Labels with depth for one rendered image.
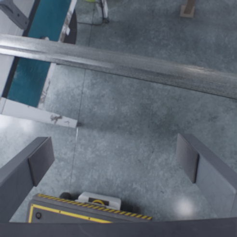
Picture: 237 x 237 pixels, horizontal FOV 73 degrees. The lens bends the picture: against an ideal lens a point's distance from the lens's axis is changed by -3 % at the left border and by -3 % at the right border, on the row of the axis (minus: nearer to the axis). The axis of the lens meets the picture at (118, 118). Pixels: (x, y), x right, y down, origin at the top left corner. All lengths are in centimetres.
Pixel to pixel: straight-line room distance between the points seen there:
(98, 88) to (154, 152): 61
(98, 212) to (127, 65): 73
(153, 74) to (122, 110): 77
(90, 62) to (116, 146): 79
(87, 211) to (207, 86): 78
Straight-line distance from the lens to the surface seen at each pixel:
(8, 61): 63
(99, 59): 47
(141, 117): 118
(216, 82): 47
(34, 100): 73
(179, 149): 16
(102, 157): 120
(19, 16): 45
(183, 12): 154
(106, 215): 94
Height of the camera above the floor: 117
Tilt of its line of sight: 80 degrees down
